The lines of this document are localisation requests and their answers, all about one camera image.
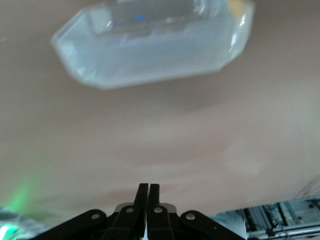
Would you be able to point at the aluminium frame rack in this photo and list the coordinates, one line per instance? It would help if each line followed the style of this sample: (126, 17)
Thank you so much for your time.
(287, 217)

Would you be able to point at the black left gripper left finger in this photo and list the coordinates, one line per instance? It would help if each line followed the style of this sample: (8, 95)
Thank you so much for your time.
(135, 220)

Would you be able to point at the clear plastic egg box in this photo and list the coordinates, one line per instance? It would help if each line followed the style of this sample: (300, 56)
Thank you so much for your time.
(150, 62)

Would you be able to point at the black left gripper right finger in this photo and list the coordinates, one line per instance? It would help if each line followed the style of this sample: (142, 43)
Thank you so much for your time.
(157, 222)

